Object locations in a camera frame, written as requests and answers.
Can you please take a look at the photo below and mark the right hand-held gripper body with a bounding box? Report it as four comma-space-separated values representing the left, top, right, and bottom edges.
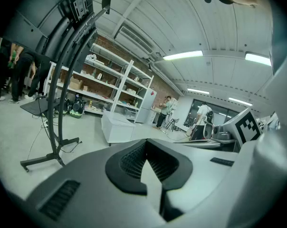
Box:
223, 107, 264, 149

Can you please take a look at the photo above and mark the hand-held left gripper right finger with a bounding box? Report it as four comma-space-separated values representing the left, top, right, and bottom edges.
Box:
147, 138, 240, 222

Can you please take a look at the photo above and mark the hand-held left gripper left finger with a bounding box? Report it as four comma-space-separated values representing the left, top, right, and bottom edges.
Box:
22, 138, 168, 228

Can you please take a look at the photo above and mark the black cable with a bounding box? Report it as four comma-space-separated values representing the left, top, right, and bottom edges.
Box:
59, 139, 84, 154

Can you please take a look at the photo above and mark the ceiling light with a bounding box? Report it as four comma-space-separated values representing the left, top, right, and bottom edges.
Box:
162, 50, 204, 61
228, 97, 253, 106
244, 52, 272, 67
187, 88, 210, 95

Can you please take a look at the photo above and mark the black TV stand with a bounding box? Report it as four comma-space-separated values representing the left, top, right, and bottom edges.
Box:
19, 0, 112, 173

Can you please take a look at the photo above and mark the white low cabinet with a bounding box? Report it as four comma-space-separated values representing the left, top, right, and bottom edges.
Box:
101, 110, 136, 147

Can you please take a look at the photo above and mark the black and green helmet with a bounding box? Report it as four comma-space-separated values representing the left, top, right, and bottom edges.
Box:
69, 96, 85, 119
62, 98, 71, 115

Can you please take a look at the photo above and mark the white refrigerator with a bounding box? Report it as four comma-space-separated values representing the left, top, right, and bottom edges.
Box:
135, 87, 158, 124

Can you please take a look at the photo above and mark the large cardboard box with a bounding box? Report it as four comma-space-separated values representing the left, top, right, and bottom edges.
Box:
69, 77, 84, 90

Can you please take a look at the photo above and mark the white shelving unit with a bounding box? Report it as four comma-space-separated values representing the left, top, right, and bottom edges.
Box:
45, 43, 155, 123

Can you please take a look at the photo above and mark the white ceiling air conditioner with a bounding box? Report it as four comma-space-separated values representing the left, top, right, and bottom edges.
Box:
114, 25, 156, 59

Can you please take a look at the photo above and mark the black television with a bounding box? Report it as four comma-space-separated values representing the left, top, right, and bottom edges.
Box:
2, 0, 94, 57

